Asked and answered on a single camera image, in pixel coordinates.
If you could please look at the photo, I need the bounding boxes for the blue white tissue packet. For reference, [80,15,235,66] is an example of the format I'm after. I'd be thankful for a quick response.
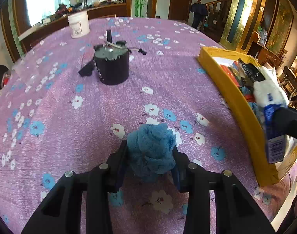
[262,104,287,164]

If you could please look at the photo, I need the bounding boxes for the blue fluffy cloth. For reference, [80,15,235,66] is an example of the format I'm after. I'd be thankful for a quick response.
[127,124,176,182]

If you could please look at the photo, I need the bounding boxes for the white cloth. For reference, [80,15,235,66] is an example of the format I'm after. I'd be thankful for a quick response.
[253,66,289,108]

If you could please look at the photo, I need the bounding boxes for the black gold snack bag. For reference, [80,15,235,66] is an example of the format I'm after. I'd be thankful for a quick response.
[238,58,265,88]

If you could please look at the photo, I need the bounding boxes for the yellow cardboard box lid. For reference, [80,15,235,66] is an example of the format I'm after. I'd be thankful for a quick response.
[198,47,297,186]

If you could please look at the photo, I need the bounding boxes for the purple floral tablecloth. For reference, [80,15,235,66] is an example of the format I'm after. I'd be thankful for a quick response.
[0,18,297,233]

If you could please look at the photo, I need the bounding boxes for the person in dark clothes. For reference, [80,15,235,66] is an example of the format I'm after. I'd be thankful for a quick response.
[190,0,208,29]

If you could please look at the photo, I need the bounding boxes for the black power adapter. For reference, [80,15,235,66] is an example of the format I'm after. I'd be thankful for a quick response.
[78,60,96,77]

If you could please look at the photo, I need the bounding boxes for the clear plastic cup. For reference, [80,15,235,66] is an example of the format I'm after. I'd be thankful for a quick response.
[12,49,40,86]

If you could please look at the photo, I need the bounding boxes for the black cylindrical motor device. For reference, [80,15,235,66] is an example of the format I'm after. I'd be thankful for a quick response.
[93,30,147,85]

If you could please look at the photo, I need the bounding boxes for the white plastic jar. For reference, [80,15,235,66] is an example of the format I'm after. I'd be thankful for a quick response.
[68,11,90,39]

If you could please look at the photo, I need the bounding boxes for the wooden counter with clutter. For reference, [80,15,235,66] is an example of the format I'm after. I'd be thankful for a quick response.
[19,0,132,42]

